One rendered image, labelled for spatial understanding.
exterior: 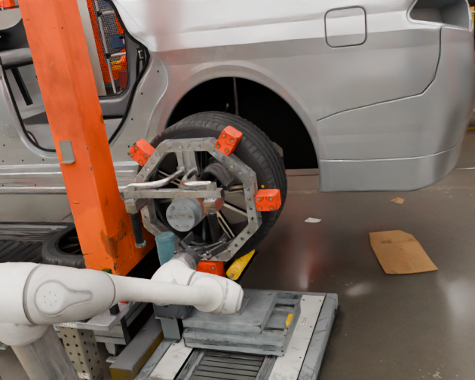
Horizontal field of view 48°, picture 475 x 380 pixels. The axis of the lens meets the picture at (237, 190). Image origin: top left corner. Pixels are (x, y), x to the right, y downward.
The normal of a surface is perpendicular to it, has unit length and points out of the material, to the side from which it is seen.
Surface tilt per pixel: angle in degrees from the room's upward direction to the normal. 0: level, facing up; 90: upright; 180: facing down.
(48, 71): 90
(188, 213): 90
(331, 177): 90
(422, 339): 0
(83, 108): 90
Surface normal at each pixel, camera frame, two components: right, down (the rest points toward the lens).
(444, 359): -0.14, -0.93
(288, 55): -0.33, 0.36
